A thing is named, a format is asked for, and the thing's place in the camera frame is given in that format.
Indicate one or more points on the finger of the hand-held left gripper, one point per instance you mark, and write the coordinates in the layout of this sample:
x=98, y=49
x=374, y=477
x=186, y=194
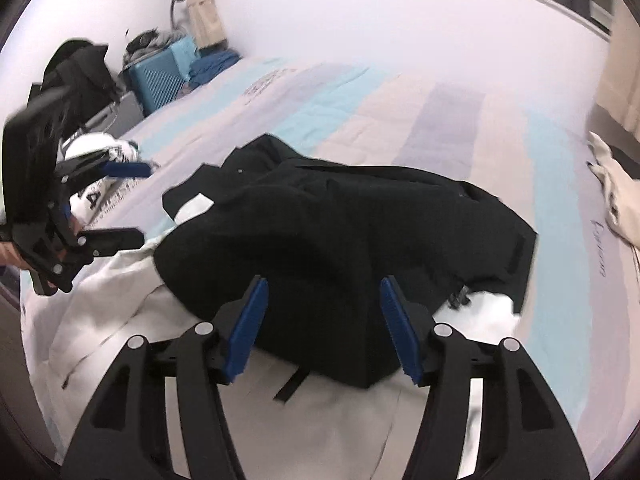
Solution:
x=115, y=241
x=125, y=169

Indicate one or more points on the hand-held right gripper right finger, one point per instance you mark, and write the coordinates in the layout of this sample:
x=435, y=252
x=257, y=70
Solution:
x=400, y=330

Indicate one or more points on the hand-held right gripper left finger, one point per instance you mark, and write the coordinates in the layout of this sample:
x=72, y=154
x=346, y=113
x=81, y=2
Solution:
x=247, y=330

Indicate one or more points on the white and black hooded jacket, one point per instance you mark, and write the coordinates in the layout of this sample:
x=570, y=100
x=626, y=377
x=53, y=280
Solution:
x=325, y=240

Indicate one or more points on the grey clothes heap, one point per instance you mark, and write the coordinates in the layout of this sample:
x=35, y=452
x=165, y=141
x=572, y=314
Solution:
x=150, y=40

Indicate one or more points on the blue clothes pile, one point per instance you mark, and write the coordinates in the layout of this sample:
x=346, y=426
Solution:
x=212, y=67

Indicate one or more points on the person's left hand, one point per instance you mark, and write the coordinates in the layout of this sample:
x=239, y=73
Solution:
x=9, y=256

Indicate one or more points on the white printed hoodie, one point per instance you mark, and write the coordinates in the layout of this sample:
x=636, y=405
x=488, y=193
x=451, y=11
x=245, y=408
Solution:
x=92, y=147

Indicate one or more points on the grey hard case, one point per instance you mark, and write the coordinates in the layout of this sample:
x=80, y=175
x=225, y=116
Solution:
x=120, y=115

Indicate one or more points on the blue suitcase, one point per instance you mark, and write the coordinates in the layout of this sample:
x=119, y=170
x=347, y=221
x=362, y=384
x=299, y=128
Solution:
x=160, y=77

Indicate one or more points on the black bag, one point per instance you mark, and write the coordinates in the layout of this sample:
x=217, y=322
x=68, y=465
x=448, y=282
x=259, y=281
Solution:
x=80, y=70

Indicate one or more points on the beige curtain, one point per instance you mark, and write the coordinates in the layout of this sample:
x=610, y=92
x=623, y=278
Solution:
x=622, y=75
x=202, y=0

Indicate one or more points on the bed with striped duvet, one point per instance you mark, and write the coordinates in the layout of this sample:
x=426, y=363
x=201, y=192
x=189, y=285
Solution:
x=400, y=125

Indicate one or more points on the beige jacket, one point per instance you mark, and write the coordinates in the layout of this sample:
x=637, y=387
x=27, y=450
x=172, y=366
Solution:
x=617, y=195

